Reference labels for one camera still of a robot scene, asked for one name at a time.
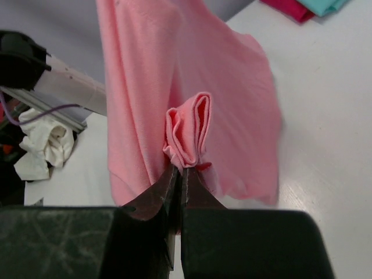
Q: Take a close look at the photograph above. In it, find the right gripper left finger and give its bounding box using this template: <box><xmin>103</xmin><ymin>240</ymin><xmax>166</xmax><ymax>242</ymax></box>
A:
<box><xmin>1</xmin><ymin>166</ymin><xmax>178</xmax><ymax>278</ymax></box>

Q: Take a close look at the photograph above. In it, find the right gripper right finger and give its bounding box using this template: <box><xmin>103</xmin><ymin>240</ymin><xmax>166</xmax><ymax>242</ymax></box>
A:
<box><xmin>181</xmin><ymin>168</ymin><xmax>334</xmax><ymax>278</ymax></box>

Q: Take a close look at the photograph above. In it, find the pink t shirt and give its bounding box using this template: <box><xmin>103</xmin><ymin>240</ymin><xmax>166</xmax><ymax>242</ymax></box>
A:
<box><xmin>96</xmin><ymin>1</ymin><xmax>281</xmax><ymax>205</ymax></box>

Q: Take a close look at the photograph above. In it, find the red t shirt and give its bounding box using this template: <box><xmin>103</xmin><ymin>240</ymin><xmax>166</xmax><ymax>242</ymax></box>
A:
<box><xmin>261</xmin><ymin>0</ymin><xmax>315</xmax><ymax>23</ymax></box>

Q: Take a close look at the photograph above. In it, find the mint green t shirt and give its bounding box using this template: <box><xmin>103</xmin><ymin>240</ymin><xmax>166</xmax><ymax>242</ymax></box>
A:
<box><xmin>298</xmin><ymin>0</ymin><xmax>348</xmax><ymax>17</ymax></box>

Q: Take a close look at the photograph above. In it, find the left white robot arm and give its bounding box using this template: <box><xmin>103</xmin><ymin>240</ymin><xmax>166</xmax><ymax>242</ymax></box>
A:
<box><xmin>1</xmin><ymin>30</ymin><xmax>107</xmax><ymax>116</ymax></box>

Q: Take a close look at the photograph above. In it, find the white crumpled cloth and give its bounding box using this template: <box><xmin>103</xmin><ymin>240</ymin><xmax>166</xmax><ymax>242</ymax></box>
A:
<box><xmin>14</xmin><ymin>108</ymin><xmax>74</xmax><ymax>181</ymax></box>

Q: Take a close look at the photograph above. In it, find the aluminium frame rail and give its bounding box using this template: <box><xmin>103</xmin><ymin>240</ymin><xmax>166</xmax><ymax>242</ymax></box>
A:
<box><xmin>1</xmin><ymin>87</ymin><xmax>87</xmax><ymax>133</ymax></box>

